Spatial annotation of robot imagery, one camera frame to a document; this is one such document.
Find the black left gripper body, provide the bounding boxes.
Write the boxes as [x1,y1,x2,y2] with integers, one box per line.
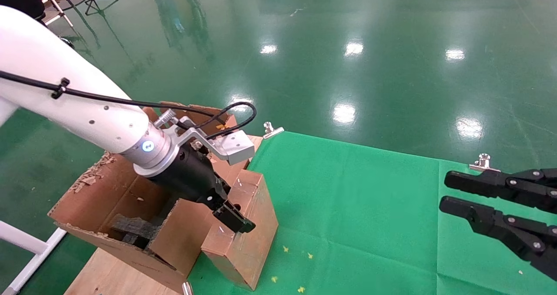
[148,149,231,211]

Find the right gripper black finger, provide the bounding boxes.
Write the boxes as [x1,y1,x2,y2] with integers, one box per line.
[444,168,557,213]
[439,196,557,282]

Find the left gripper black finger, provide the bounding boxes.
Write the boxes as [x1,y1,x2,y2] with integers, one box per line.
[212,198,256,234]

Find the small brown cardboard box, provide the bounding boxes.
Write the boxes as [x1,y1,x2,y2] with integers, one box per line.
[201,169,279,291]

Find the large open cardboard carton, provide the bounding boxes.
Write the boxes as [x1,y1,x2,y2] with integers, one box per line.
[48,101,264,294]

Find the black foam padding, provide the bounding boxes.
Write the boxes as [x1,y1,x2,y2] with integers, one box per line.
[108,213,162,248]

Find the green cloth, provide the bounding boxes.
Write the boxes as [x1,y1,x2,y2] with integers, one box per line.
[187,131,557,295]

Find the white stand leg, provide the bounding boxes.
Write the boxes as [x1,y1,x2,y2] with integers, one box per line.
[37,0,74,28]

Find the thin black yellow-tagged cable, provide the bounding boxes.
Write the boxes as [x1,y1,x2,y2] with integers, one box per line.
[0,70,258,140]

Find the white metal table frame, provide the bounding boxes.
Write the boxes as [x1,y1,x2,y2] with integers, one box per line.
[0,219,68,295]

